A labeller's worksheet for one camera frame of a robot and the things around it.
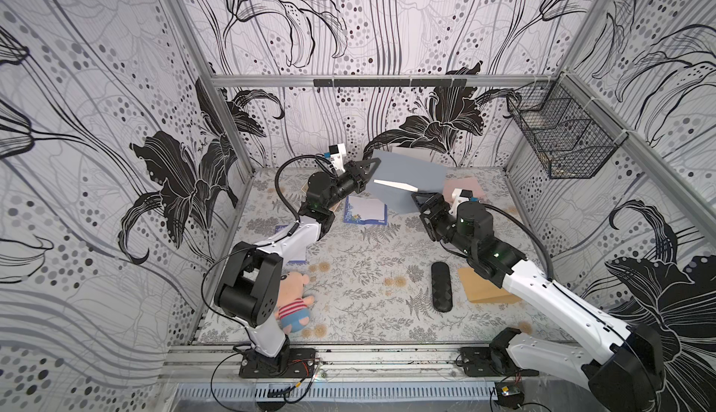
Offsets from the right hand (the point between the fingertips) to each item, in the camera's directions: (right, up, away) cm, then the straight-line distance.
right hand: (416, 202), depth 73 cm
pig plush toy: (-34, -31, +3) cm, 46 cm away
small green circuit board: (+24, -49, -3) cm, 55 cm away
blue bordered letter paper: (-14, -4, +28) cm, 32 cm away
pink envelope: (+29, +7, +41) cm, 51 cm away
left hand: (-9, +11, +2) cm, 14 cm away
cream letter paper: (-6, +5, -1) cm, 8 cm away
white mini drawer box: (+8, +19, +40) cm, 45 cm away
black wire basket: (+51, +24, +16) cm, 59 cm away
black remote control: (+10, -23, +14) cm, 29 cm away
